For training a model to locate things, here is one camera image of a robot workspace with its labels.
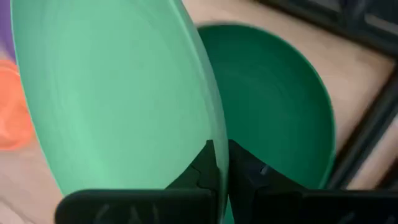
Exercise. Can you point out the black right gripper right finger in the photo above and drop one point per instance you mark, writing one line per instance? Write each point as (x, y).
(295, 207)

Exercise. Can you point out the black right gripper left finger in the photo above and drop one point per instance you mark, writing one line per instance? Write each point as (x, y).
(140, 207)

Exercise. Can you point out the dark green plastic plate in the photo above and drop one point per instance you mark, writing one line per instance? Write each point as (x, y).
(273, 102)

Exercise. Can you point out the light green plastic plate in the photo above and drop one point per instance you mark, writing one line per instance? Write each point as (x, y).
(109, 93)

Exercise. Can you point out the orange translucent plastic plate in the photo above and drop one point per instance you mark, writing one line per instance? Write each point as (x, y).
(12, 118)

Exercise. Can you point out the purple plastic plate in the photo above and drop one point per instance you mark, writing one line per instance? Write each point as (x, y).
(4, 28)

